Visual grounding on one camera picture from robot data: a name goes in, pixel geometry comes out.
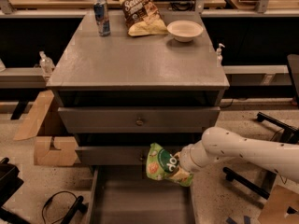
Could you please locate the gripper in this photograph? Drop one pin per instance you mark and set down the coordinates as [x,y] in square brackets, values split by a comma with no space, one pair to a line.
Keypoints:
[185,160]

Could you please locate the green rice chip bag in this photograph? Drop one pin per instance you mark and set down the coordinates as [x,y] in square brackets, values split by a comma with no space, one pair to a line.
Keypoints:
[161,164]

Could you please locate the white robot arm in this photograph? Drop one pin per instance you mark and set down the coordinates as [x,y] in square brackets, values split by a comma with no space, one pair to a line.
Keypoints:
[217,143]

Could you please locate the grey top drawer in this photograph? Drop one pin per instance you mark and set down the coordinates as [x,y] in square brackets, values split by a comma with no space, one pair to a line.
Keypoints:
[138,119]

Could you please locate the open grey bottom drawer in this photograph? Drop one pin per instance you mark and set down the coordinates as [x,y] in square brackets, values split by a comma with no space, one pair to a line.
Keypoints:
[124,195]

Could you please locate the grey middle drawer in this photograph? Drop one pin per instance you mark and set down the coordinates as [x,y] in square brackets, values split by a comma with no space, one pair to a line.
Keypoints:
[118,155]

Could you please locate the grey drawer cabinet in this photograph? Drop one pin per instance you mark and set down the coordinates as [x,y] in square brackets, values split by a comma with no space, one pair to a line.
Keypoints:
[147,71]

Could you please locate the brown yellow chip bag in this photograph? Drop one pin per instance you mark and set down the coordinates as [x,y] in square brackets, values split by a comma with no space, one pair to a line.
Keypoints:
[142,17]

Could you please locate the cardboard box lower right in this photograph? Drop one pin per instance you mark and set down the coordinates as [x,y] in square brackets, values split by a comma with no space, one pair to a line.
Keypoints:
[281,208]

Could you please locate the black stand leg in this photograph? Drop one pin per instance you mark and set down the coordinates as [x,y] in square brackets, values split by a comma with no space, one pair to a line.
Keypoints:
[78,205]

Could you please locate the white pump dispenser bottle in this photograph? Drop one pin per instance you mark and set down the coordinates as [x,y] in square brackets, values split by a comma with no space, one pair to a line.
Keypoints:
[219,53]

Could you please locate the black chair base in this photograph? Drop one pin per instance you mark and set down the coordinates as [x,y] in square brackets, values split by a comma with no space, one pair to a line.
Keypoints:
[290,135]

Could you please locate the notched cardboard piece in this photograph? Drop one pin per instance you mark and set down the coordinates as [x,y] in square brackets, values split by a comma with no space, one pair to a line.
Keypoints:
[55,151]

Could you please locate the white bowl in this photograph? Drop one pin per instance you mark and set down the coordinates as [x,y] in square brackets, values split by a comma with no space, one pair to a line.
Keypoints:
[185,31]

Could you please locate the clear plastic bottle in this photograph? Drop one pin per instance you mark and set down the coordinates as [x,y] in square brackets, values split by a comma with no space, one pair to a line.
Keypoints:
[46,64]

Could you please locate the black equipment at left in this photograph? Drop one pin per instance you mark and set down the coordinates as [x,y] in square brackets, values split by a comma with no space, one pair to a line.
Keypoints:
[9,184]

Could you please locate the blue silver drink can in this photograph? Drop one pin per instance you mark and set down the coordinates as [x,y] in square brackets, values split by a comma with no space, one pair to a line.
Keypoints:
[101,17]

